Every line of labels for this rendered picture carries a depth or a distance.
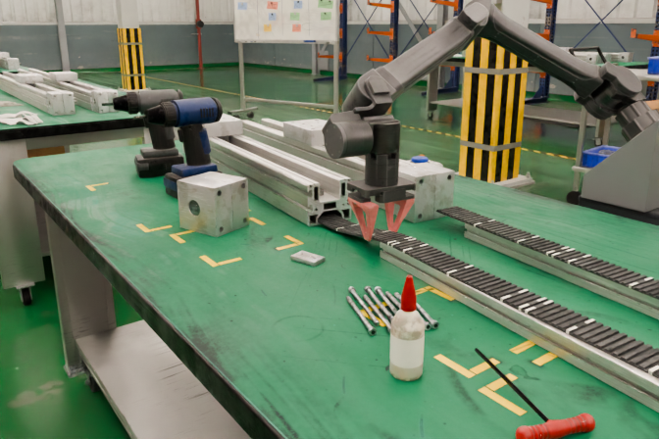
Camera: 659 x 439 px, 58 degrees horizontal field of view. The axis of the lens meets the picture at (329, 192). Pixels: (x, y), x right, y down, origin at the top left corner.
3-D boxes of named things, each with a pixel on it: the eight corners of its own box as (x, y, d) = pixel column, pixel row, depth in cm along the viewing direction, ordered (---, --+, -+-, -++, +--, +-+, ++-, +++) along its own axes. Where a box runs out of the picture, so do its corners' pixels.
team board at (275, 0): (227, 121, 736) (218, -47, 683) (253, 117, 776) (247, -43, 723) (328, 133, 656) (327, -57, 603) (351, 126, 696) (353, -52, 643)
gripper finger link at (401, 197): (358, 234, 105) (359, 182, 103) (390, 227, 109) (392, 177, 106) (380, 246, 99) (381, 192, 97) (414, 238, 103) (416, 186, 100)
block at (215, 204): (257, 221, 119) (256, 175, 117) (216, 237, 110) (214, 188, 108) (222, 213, 125) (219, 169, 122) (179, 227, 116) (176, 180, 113)
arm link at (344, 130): (380, 73, 99) (359, 106, 106) (322, 76, 93) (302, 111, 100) (412, 131, 95) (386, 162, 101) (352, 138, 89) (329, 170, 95)
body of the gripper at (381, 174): (345, 192, 101) (345, 149, 99) (394, 184, 106) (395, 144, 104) (366, 202, 96) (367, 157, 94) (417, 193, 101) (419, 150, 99)
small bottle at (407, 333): (418, 363, 69) (422, 268, 66) (426, 380, 66) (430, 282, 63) (386, 364, 69) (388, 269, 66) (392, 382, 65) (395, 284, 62)
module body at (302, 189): (351, 218, 121) (351, 177, 119) (308, 226, 116) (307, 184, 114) (214, 149, 187) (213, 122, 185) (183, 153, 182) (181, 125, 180)
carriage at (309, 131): (348, 152, 155) (348, 126, 153) (311, 157, 150) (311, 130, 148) (318, 142, 169) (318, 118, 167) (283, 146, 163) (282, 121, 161)
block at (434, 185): (461, 213, 124) (464, 169, 121) (414, 223, 118) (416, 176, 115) (432, 203, 131) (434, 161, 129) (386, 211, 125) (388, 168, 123)
